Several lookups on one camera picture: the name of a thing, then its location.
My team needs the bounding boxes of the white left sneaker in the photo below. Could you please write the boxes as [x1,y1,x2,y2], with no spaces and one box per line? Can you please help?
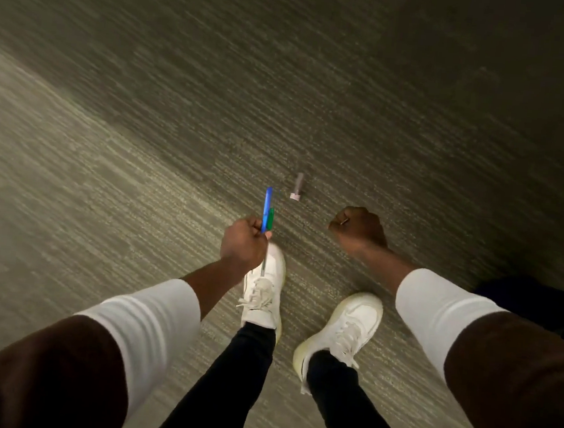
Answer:
[234,240,290,345]

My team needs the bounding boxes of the black bag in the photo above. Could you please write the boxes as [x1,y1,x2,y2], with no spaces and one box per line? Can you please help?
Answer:
[469,271,564,349]

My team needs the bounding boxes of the person's left forearm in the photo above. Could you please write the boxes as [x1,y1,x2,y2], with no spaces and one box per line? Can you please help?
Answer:
[66,244,239,426]

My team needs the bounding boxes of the black right trouser leg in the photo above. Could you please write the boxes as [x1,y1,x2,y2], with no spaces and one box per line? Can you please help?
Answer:
[302,349,428,428]

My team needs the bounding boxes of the blue pen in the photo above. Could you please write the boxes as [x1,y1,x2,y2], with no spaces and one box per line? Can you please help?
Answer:
[260,186,273,234]

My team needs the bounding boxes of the person's right hand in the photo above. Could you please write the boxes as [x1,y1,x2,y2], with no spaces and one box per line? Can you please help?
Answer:
[326,204,392,258]

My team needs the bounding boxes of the white right sneaker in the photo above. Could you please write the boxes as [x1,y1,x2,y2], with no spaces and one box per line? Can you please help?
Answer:
[289,286,385,401]

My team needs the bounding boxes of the person's right forearm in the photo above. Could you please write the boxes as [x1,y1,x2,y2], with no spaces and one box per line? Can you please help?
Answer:
[342,242,514,389]

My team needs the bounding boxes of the black left trouser leg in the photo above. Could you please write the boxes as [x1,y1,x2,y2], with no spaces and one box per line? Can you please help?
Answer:
[152,314,278,428]

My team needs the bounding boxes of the white sneaker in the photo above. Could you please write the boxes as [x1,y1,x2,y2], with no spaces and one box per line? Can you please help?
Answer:
[234,240,290,345]
[289,286,385,401]

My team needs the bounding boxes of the person's left hand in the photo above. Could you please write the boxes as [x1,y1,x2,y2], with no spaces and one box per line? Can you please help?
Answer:
[218,214,274,275]

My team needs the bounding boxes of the green pen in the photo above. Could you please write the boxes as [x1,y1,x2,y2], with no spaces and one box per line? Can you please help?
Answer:
[260,207,276,278]

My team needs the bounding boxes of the black trouser leg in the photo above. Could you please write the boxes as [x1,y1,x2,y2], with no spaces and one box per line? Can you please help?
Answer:
[152,314,278,428]
[302,349,428,428]

